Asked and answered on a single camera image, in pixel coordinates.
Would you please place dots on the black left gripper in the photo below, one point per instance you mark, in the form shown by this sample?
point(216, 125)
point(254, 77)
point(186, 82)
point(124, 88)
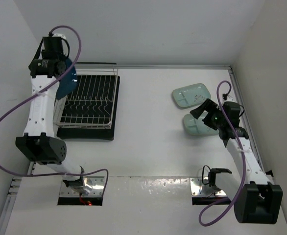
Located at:
point(63, 57)

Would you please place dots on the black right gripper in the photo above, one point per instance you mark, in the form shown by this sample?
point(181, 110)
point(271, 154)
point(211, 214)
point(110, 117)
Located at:
point(212, 107)

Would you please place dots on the light green plate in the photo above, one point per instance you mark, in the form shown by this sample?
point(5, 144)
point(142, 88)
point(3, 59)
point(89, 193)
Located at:
point(196, 127)
point(191, 95)

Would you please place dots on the dark blue leaf plate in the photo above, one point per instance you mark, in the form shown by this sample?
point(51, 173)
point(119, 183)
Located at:
point(67, 84)

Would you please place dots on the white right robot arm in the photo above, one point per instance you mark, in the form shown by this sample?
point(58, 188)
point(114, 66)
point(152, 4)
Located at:
point(255, 199)

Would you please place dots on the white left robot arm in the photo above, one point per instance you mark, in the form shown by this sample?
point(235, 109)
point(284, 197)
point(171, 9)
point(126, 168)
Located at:
point(39, 142)

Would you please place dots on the black drain tray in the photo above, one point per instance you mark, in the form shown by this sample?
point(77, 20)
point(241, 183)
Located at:
point(100, 134)

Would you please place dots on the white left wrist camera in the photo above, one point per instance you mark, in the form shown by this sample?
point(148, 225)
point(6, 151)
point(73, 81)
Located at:
point(58, 35)

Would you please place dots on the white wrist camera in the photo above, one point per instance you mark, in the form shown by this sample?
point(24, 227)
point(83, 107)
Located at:
point(228, 98)
point(58, 35)

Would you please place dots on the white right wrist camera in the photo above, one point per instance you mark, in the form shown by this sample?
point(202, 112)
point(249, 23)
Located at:
point(228, 98)

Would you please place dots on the white wire dish rack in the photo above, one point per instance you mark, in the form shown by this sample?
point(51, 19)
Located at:
point(91, 104)

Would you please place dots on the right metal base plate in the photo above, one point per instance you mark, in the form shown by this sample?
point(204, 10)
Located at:
point(199, 190)

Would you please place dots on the metal base plate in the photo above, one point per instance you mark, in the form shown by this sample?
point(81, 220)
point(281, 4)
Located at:
point(199, 190)
point(87, 187)

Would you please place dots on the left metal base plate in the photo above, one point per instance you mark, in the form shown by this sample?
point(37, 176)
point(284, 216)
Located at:
point(87, 187)

